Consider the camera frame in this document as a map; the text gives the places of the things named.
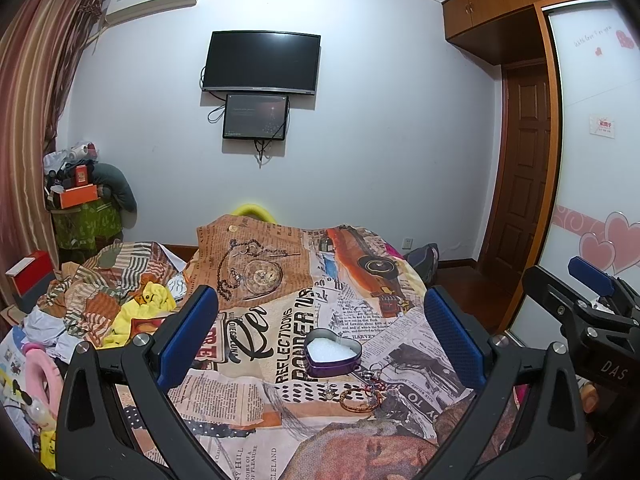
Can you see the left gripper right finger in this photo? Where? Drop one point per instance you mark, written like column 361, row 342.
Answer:
column 546, row 439

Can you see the green patterned bag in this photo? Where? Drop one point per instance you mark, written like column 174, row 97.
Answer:
column 87, row 227

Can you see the large black wall television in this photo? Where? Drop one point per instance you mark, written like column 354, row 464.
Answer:
column 262, row 61

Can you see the dark backpack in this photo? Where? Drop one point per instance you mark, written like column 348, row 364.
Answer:
column 425, row 261

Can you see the right hand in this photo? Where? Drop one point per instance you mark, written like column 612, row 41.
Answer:
column 589, row 395

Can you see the newspaper print bed cover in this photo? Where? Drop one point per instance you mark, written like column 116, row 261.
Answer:
column 247, row 397

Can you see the striped patchwork blanket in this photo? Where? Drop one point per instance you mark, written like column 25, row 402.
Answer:
column 87, row 297

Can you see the white wardrobe sliding door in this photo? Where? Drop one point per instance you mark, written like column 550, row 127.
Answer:
column 593, row 60

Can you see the striped brown curtain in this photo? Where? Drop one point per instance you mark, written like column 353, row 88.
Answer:
column 40, row 53

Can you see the purple heart-shaped tin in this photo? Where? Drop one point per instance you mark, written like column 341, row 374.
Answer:
column 329, row 355

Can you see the yellow cloth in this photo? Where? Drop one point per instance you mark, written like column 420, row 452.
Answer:
column 154, row 301

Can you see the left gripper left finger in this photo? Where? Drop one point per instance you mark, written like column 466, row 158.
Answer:
column 93, row 438

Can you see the yellow chair back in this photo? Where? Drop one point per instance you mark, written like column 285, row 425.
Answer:
column 254, row 211

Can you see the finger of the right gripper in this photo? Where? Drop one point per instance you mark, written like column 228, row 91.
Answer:
column 590, row 276

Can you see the red and white box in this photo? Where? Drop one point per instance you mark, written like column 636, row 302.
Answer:
column 29, row 271

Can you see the small black wall monitor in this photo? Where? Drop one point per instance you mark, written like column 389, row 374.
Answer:
column 255, row 117

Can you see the orange box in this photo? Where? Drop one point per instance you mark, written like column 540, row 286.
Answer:
column 75, row 196

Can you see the brown wooden door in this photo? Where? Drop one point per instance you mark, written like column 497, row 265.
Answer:
column 522, row 173

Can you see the wooden overhead cabinet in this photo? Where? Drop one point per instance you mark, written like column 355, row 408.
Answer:
column 498, row 32

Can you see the wall socket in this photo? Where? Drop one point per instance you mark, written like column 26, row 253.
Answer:
column 407, row 243

